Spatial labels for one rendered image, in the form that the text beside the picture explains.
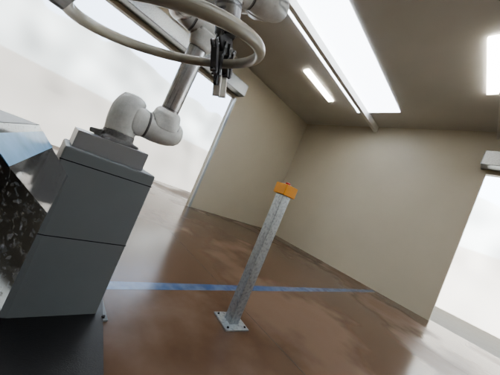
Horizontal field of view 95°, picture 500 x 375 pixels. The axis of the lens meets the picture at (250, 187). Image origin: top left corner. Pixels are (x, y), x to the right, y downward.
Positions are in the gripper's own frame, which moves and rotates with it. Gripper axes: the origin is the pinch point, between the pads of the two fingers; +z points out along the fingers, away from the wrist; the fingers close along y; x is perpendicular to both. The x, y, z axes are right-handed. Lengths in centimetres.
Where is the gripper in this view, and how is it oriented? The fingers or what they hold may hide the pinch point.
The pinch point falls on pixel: (219, 87)
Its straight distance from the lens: 92.0
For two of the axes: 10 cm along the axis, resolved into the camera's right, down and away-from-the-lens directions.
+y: -4.5, 1.8, -8.8
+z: -1.5, 9.5, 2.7
